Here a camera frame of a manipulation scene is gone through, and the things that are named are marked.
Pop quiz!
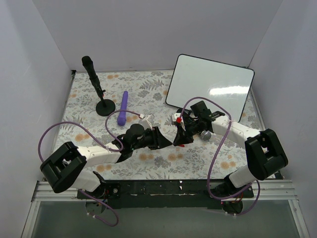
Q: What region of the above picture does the white whiteboard black frame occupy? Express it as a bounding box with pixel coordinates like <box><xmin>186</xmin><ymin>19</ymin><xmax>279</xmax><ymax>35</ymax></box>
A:
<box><xmin>165</xmin><ymin>54</ymin><xmax>255</xmax><ymax>121</ymax></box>

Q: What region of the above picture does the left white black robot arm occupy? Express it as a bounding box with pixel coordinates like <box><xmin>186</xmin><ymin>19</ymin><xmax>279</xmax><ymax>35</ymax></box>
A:
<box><xmin>40</xmin><ymin>124</ymin><xmax>172</xmax><ymax>198</ymax></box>

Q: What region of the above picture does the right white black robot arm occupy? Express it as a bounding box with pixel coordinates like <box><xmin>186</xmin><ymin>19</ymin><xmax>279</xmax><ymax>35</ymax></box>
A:
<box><xmin>171</xmin><ymin>97</ymin><xmax>288</xmax><ymax>200</ymax></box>

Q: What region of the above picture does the black microphone silver head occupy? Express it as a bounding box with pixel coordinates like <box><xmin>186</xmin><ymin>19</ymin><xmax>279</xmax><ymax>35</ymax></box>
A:
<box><xmin>176</xmin><ymin>108</ymin><xmax>211</xmax><ymax>141</ymax></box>

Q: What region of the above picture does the purple microphone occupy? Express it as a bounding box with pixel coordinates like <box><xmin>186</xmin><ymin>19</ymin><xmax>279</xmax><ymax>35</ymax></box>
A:
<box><xmin>117</xmin><ymin>91</ymin><xmax>128</xmax><ymax>126</ymax></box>

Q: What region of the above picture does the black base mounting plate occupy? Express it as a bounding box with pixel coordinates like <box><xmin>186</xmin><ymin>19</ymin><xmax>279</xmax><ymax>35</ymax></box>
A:
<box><xmin>76</xmin><ymin>179</ymin><xmax>255</xmax><ymax>210</ymax></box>

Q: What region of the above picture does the black round microphone stand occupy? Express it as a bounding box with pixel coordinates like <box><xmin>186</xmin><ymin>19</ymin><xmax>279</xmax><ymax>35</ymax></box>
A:
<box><xmin>93</xmin><ymin>84</ymin><xmax>115</xmax><ymax>117</ymax></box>

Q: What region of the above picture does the floral patterned table mat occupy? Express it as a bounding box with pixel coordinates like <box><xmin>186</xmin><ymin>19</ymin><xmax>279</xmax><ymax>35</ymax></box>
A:
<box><xmin>46</xmin><ymin>69</ymin><xmax>276</xmax><ymax>180</ymax></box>

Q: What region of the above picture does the black microphone on stand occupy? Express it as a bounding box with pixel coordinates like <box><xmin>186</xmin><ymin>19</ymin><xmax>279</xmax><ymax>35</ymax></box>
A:
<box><xmin>82</xmin><ymin>56</ymin><xmax>100</xmax><ymax>87</ymax></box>

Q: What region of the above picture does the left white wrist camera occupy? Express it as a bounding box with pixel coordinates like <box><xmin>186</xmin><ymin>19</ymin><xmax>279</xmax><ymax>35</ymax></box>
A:
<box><xmin>140</xmin><ymin>115</ymin><xmax>153</xmax><ymax>130</ymax></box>

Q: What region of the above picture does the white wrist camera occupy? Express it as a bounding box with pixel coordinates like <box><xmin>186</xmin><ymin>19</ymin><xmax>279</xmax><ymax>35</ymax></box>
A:
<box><xmin>140</xmin><ymin>115</ymin><xmax>153</xmax><ymax>130</ymax></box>
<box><xmin>171</xmin><ymin>113</ymin><xmax>186</xmax><ymax>130</ymax></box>

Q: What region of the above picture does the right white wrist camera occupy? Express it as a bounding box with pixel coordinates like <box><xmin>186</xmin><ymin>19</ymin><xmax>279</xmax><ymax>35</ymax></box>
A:
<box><xmin>171</xmin><ymin>113</ymin><xmax>186</xmax><ymax>130</ymax></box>

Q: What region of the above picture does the aluminium frame rail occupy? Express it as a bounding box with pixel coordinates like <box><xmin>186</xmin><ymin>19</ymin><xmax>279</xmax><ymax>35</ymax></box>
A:
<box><xmin>31</xmin><ymin>180</ymin><xmax>298</xmax><ymax>202</ymax></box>

